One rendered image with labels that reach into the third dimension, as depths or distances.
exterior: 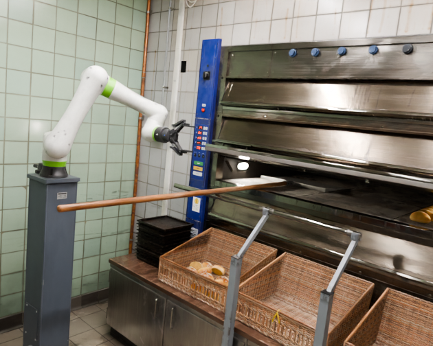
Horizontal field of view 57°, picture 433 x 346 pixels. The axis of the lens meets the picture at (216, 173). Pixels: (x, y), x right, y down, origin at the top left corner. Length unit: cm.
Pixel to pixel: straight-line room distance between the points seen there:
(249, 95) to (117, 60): 117
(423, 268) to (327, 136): 83
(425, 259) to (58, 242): 191
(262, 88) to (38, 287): 177
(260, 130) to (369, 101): 71
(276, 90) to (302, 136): 34
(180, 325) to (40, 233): 94
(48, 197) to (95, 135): 102
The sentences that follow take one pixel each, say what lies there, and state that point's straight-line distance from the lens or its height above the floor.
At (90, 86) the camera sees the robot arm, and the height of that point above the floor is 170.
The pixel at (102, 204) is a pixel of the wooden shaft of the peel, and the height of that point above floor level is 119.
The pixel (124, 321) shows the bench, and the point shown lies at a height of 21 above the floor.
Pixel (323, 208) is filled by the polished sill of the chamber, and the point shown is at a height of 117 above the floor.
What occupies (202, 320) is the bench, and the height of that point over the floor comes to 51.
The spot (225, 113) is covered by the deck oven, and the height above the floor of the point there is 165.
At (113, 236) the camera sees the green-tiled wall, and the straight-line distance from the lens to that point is 348.
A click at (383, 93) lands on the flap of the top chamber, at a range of 223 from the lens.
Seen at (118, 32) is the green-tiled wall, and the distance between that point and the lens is 332.
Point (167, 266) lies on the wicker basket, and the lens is 250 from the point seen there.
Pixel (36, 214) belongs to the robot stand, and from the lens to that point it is 240.
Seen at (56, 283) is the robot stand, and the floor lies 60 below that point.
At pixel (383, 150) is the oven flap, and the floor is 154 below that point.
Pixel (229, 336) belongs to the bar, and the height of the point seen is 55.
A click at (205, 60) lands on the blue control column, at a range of 289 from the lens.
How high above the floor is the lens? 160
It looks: 8 degrees down
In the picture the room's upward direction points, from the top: 6 degrees clockwise
